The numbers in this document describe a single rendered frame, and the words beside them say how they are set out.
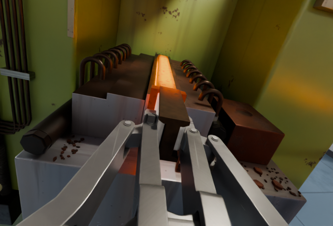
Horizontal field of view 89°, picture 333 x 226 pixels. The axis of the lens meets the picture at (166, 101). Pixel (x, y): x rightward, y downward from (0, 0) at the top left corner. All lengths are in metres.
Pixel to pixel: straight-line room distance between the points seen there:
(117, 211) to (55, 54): 0.31
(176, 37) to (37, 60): 0.46
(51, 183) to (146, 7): 0.60
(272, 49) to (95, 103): 0.38
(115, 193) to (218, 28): 0.64
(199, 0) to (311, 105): 0.48
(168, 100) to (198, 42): 0.56
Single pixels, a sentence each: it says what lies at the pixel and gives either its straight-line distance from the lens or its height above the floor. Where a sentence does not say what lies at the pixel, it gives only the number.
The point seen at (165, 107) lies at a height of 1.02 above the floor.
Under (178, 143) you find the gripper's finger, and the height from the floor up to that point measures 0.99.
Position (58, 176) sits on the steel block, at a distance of 0.26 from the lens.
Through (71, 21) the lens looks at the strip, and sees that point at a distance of 0.39.
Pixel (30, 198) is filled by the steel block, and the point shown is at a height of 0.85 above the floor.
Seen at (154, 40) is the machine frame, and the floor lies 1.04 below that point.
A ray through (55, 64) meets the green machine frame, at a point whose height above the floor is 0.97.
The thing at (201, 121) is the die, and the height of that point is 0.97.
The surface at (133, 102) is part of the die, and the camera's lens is 0.24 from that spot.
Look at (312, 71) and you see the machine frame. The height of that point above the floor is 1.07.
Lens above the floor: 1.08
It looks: 22 degrees down
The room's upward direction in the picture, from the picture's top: 14 degrees clockwise
